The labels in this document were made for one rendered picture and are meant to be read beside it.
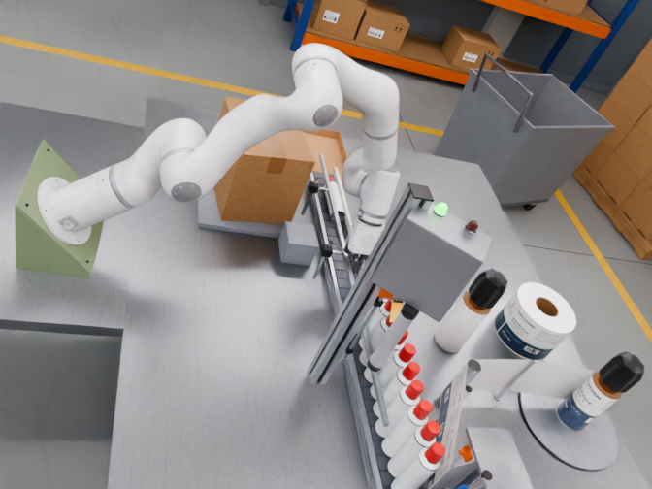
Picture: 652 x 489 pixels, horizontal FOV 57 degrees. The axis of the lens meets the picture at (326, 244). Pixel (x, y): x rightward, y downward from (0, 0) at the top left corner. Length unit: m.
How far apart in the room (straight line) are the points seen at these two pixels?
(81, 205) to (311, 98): 0.65
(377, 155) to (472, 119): 2.45
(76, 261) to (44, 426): 0.89
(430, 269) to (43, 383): 1.70
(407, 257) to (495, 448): 0.45
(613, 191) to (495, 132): 1.54
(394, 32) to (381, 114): 3.92
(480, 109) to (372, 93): 2.54
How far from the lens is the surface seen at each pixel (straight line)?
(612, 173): 5.15
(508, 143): 3.78
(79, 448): 2.38
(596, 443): 1.95
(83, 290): 1.69
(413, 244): 1.18
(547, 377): 1.81
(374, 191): 1.70
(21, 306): 1.66
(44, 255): 1.69
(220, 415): 1.52
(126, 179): 1.55
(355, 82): 1.43
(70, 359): 2.57
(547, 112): 4.58
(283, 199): 1.91
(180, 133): 1.54
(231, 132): 1.44
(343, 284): 1.84
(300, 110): 1.34
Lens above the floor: 2.12
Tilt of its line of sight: 40 degrees down
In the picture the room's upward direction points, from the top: 25 degrees clockwise
